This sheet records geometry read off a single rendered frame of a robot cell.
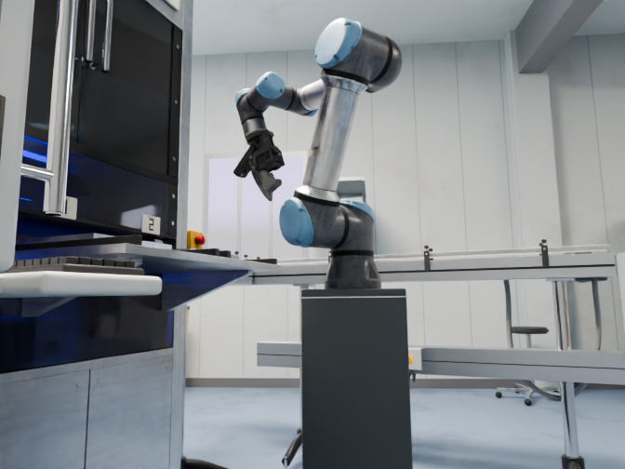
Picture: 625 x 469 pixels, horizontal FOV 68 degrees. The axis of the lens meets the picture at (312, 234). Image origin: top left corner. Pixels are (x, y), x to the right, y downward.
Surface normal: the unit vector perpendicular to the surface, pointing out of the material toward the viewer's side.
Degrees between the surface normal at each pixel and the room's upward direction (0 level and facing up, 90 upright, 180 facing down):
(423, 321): 90
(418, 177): 90
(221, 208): 90
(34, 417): 90
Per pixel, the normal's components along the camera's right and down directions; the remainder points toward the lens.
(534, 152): -0.07, -0.14
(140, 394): 0.93, -0.06
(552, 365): -0.38, -0.12
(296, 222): -0.82, 0.05
